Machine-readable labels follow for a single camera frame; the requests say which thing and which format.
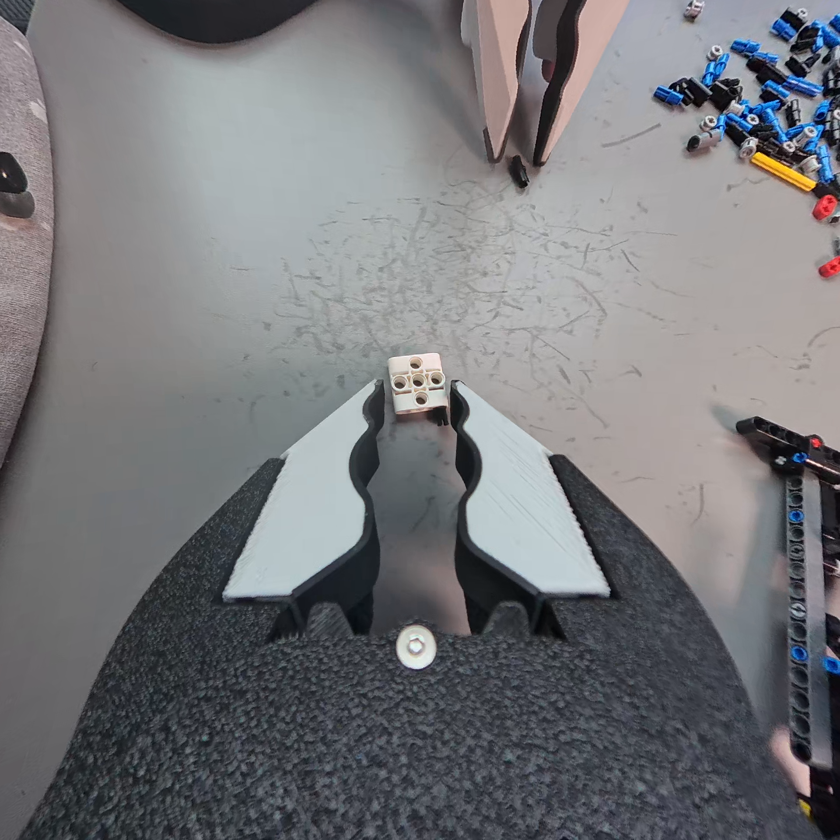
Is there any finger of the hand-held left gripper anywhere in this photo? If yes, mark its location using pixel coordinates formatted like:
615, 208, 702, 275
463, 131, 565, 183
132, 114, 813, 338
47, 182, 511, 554
471, 0, 532, 163
532, 0, 631, 167

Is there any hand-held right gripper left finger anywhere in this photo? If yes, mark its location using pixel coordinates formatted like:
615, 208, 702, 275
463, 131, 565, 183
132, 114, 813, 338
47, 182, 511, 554
222, 381, 385, 603

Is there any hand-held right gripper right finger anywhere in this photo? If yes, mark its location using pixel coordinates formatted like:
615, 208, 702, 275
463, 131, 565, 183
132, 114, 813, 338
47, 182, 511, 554
451, 381, 613, 599

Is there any white square toy connector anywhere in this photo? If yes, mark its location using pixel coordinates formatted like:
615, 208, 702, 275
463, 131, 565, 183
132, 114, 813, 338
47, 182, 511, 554
387, 352, 449, 416

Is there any grey black toy chassis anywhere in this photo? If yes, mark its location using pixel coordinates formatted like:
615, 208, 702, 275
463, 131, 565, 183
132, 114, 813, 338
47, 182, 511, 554
736, 415, 840, 840

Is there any grey desk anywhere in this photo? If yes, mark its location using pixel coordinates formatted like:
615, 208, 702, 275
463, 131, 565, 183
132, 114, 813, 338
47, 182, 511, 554
0, 0, 840, 840

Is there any pile of blue black pins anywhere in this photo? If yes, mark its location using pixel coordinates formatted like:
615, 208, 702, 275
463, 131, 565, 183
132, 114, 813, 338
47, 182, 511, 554
653, 7, 840, 188

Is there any yellow toy axle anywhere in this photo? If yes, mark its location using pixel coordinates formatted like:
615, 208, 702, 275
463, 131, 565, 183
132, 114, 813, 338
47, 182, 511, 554
750, 152, 818, 193

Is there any black oval pad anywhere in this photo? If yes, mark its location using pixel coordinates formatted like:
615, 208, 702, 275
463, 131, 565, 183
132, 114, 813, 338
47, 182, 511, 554
118, 0, 316, 46

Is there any pile of red white pieces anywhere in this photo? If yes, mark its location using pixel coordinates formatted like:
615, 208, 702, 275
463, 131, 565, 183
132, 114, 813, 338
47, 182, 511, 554
812, 195, 840, 278

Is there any black cord with toggle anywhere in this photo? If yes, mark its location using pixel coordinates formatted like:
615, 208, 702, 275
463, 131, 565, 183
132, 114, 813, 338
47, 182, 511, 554
0, 152, 35, 217

